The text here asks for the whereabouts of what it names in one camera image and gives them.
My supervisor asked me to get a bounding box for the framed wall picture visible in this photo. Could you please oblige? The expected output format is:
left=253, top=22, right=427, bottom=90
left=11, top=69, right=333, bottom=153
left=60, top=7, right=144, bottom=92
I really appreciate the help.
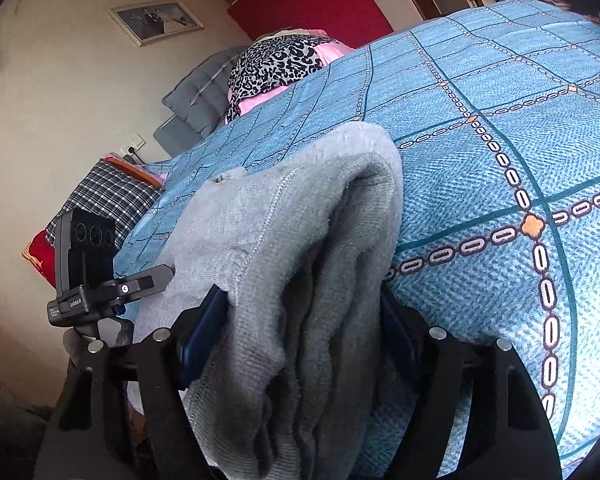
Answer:
left=109, top=0, right=205, bottom=48

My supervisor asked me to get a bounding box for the blue chain-patterned bedspread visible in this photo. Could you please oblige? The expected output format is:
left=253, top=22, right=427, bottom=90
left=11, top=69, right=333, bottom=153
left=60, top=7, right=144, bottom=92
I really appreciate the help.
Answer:
left=112, top=0, right=600, bottom=480

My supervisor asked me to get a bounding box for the grey padded headboard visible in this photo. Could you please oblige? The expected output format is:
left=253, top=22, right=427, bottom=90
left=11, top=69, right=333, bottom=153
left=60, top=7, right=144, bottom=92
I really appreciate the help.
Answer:
left=153, top=45, right=253, bottom=153

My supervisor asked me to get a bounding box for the orange red pillow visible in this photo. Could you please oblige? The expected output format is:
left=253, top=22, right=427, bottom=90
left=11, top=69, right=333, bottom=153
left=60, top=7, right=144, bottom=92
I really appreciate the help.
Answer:
left=22, top=156, right=163, bottom=288

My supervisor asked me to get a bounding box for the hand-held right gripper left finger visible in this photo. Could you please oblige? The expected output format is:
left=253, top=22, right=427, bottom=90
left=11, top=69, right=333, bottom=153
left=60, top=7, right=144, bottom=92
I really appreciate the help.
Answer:
left=34, top=284, right=231, bottom=480

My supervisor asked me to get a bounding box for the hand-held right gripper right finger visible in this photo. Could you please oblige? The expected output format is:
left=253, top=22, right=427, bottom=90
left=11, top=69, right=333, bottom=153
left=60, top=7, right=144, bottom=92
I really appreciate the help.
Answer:
left=377, top=290, right=563, bottom=480

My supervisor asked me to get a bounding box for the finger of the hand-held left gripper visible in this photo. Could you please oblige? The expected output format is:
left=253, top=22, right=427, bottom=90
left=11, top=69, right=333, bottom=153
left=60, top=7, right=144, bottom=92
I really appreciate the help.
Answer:
left=111, top=265, right=176, bottom=308

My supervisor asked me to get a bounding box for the red wardrobe panel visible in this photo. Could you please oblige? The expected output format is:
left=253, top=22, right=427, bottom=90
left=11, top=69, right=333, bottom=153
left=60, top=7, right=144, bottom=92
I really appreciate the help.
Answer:
left=228, top=0, right=396, bottom=53

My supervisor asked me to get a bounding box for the leopard print blanket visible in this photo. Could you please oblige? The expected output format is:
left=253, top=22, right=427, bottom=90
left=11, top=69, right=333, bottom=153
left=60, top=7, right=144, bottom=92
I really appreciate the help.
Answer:
left=226, top=35, right=331, bottom=123

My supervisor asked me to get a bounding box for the plaid pillow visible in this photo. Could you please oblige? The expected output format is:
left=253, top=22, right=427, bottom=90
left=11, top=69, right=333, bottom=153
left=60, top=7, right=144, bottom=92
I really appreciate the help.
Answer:
left=45, top=160, right=163, bottom=251

